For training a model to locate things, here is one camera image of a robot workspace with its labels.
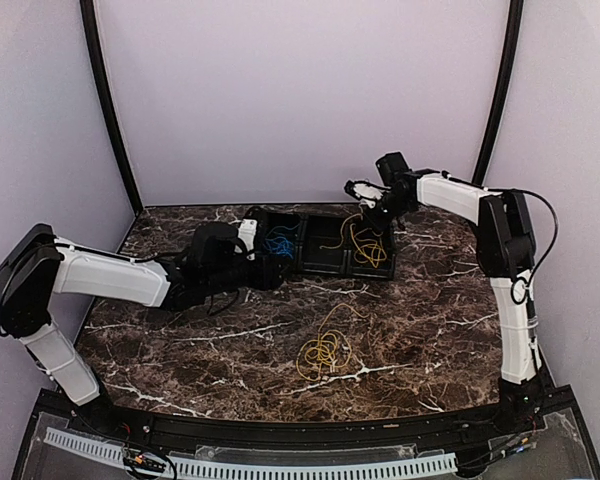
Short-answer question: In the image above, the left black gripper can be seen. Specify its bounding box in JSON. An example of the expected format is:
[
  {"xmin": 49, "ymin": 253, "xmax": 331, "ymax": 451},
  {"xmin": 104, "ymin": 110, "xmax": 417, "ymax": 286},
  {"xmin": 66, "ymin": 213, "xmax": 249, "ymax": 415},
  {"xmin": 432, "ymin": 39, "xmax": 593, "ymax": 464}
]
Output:
[{"xmin": 204, "ymin": 251, "xmax": 294, "ymax": 297}]

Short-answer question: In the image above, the blue cable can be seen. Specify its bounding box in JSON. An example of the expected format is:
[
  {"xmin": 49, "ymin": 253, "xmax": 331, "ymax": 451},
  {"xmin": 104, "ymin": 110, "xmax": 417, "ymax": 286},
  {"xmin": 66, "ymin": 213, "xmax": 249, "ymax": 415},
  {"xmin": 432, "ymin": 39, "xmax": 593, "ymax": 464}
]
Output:
[{"xmin": 264, "ymin": 223, "xmax": 301, "ymax": 261}]

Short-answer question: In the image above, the black three-compartment bin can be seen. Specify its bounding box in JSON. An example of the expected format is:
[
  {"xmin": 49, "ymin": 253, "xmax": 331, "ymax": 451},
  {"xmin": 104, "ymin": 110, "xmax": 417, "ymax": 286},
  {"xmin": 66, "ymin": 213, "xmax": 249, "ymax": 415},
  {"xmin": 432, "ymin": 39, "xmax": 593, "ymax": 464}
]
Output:
[{"xmin": 245, "ymin": 207, "xmax": 396, "ymax": 280}]

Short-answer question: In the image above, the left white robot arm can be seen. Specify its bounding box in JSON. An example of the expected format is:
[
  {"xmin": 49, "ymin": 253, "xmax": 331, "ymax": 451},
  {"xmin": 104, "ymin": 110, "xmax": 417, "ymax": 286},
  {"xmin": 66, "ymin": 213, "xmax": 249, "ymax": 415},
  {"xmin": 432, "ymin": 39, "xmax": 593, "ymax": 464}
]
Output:
[{"xmin": 0, "ymin": 220, "xmax": 288, "ymax": 436}]

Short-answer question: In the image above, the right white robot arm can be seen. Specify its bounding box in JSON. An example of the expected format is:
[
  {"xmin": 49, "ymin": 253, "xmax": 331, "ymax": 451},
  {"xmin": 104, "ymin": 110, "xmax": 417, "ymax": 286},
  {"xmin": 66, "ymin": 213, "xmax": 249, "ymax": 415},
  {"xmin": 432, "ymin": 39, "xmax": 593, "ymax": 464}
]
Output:
[{"xmin": 344, "ymin": 152, "xmax": 543, "ymax": 385}]

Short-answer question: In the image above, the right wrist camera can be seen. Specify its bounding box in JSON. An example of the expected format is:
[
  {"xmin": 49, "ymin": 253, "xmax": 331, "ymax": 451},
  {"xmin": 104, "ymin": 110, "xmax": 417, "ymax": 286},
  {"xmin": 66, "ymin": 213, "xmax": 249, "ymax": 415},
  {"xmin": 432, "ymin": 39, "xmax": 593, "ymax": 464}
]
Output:
[{"xmin": 344, "ymin": 180, "xmax": 385, "ymax": 208}]

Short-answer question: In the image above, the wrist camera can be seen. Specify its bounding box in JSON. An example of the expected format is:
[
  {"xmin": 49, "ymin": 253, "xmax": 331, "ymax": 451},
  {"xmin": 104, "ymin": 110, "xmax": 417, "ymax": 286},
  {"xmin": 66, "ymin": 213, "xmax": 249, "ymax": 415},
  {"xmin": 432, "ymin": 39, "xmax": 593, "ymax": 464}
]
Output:
[
  {"xmin": 344, "ymin": 180, "xmax": 385, "ymax": 208},
  {"xmin": 238, "ymin": 218, "xmax": 259, "ymax": 261}
]

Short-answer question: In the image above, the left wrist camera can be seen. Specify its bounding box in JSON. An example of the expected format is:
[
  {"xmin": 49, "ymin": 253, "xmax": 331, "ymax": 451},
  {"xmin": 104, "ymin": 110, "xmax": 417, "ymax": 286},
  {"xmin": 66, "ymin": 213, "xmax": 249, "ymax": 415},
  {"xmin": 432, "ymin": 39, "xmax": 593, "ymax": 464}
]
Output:
[{"xmin": 238, "ymin": 218, "xmax": 259, "ymax": 261}]

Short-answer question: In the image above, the right black frame post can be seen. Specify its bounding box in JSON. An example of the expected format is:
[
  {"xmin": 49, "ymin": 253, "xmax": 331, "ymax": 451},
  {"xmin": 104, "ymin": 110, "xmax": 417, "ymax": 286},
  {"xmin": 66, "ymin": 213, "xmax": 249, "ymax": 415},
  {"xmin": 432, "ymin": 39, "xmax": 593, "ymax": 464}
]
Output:
[{"xmin": 471, "ymin": 0, "xmax": 524, "ymax": 185}]

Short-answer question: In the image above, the black frame post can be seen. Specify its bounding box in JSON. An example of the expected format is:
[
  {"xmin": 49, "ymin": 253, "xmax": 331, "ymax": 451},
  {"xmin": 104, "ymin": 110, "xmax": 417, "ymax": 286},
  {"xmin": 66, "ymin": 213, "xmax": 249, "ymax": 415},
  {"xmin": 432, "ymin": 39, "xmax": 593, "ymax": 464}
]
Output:
[
  {"xmin": 471, "ymin": 0, "xmax": 524, "ymax": 185},
  {"xmin": 79, "ymin": 0, "xmax": 144, "ymax": 216}
]

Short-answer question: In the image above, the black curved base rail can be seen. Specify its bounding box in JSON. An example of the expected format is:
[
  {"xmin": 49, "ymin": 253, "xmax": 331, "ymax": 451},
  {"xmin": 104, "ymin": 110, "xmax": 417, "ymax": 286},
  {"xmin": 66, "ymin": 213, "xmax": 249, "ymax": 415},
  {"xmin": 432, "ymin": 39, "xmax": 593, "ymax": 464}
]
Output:
[{"xmin": 29, "ymin": 389, "xmax": 581, "ymax": 456}]

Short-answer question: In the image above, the white slotted cable duct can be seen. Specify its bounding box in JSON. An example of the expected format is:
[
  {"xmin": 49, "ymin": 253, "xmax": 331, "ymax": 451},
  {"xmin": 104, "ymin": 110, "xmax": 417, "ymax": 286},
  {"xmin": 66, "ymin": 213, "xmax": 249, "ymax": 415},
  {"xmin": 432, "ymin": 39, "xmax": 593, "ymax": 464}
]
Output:
[{"xmin": 44, "ymin": 427, "xmax": 457, "ymax": 480}]

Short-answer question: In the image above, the left black frame post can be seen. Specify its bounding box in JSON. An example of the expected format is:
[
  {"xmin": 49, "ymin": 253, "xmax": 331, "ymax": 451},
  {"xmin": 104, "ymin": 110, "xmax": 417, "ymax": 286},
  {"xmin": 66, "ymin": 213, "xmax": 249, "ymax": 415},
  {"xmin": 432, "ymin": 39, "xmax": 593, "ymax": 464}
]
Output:
[{"xmin": 79, "ymin": 0, "xmax": 144, "ymax": 216}]

